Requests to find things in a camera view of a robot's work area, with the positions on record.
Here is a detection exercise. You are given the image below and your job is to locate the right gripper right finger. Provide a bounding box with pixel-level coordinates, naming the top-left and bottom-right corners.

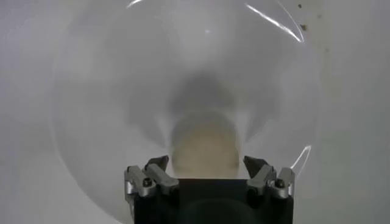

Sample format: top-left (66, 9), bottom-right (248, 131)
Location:
top-left (243, 155), bottom-right (296, 200)

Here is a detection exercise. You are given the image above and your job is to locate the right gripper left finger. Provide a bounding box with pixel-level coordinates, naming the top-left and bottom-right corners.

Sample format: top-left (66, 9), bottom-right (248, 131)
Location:
top-left (124, 155), bottom-right (180, 201)

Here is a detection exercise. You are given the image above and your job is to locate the white steamed baozi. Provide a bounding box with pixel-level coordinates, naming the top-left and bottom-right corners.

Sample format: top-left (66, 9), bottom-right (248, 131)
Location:
top-left (170, 115), bottom-right (241, 180)

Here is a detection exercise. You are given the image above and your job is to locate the white round plate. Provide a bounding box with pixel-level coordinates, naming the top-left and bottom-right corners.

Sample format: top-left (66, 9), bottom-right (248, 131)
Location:
top-left (51, 0), bottom-right (321, 224)

